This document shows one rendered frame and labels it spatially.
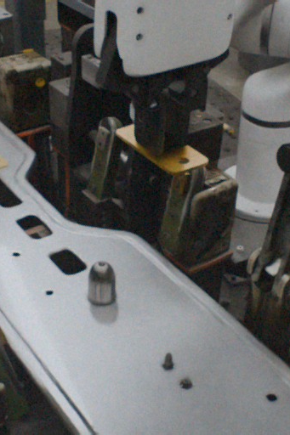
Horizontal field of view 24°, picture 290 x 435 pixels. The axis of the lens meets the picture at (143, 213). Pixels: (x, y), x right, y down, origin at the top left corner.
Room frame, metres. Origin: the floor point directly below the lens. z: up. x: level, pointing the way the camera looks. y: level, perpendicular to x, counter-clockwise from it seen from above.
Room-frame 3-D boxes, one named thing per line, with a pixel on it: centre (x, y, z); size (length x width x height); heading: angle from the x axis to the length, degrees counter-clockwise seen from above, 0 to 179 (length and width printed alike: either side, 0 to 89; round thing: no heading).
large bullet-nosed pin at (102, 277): (0.58, 0.04, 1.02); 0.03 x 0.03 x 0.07
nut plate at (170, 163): (0.49, -0.01, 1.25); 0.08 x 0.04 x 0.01; 37
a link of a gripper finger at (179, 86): (0.50, -0.03, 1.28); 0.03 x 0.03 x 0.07; 37
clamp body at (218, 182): (0.73, -0.08, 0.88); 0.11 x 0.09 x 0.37; 127
